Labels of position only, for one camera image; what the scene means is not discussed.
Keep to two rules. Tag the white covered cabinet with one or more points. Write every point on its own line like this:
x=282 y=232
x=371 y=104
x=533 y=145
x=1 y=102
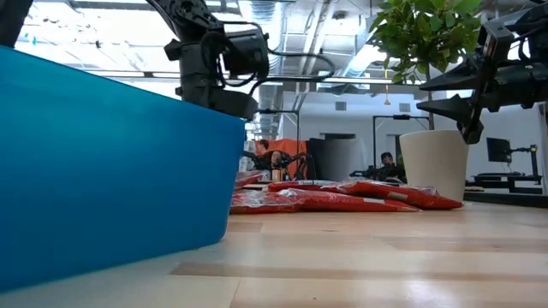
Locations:
x=342 y=158

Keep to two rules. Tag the blue plastic basket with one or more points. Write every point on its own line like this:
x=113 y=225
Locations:
x=107 y=171

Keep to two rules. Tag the person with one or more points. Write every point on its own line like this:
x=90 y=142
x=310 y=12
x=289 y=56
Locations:
x=274 y=160
x=387 y=164

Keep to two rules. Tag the black table edge rail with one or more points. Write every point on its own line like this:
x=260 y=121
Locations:
x=505 y=200

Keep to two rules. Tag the black monitor stand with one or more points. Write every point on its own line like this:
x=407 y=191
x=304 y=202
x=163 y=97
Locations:
x=532 y=160

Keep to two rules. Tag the green leafy plant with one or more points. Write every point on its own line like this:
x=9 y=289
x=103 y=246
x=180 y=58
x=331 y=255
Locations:
x=424 y=34

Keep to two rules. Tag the orange panel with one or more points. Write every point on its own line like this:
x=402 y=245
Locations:
x=295 y=147

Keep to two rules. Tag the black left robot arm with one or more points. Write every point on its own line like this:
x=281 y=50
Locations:
x=192 y=64

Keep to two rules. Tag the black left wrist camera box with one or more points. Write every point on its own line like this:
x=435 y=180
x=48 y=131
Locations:
x=246 y=53

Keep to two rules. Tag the black metal frame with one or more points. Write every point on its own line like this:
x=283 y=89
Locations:
x=297 y=128
x=401 y=116

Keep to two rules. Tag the black background robot arm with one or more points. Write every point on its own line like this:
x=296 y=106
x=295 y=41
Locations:
x=295 y=160
x=364 y=173

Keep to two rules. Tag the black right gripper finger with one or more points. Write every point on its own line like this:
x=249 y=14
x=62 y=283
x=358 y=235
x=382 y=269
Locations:
x=462 y=77
x=449 y=107

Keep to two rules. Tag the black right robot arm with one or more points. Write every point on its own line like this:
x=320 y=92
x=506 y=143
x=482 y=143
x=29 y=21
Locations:
x=531 y=25

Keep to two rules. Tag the red popcorn bag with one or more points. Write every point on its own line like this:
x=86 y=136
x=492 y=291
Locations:
x=295 y=185
x=398 y=194
x=246 y=177
x=261 y=203
x=342 y=202

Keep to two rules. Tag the black low table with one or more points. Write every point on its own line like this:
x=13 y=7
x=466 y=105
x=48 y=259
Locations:
x=505 y=181

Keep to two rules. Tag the black frame post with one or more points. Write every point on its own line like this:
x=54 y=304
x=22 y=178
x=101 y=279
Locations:
x=13 y=17

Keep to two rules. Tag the yellow hanging pendant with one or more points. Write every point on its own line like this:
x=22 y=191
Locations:
x=387 y=102

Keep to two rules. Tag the white plant pot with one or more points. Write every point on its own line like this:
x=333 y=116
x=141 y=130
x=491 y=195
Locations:
x=434 y=162

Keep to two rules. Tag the black monitor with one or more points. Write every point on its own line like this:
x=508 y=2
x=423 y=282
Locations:
x=498 y=149

